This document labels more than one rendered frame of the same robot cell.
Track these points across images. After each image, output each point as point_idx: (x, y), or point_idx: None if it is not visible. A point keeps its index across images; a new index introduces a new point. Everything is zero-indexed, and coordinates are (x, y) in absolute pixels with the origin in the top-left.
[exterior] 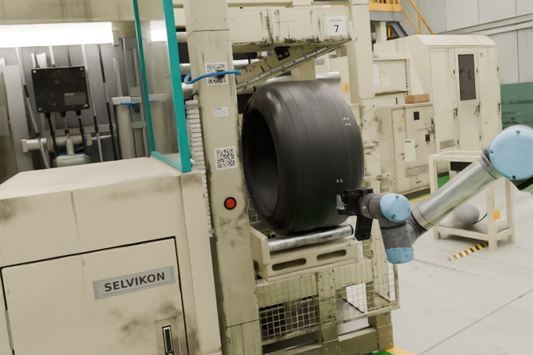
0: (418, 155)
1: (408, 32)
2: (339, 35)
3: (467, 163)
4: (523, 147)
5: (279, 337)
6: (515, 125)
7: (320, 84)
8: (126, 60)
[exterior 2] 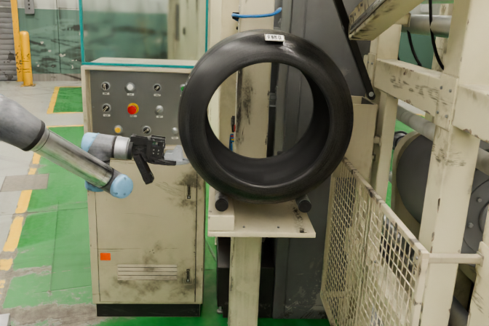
0: None
1: None
2: None
3: None
4: None
5: (332, 325)
6: (1, 97)
7: (233, 37)
8: None
